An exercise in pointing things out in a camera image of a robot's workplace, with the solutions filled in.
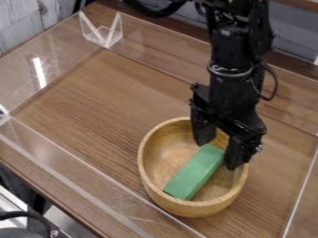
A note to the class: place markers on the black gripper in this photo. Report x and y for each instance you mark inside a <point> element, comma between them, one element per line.
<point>225,105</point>

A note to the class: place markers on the green rectangular block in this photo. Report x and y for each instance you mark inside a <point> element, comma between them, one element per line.
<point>196,173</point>

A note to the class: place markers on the brown wooden bowl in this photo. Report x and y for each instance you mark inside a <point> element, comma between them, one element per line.
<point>165,151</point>

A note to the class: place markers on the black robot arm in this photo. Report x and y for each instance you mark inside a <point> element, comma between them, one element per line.
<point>240,31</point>

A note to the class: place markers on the clear acrylic tray wall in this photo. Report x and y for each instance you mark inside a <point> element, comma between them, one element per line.
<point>82,104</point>

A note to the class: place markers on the clear acrylic corner bracket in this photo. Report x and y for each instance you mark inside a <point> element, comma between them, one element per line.
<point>105,36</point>

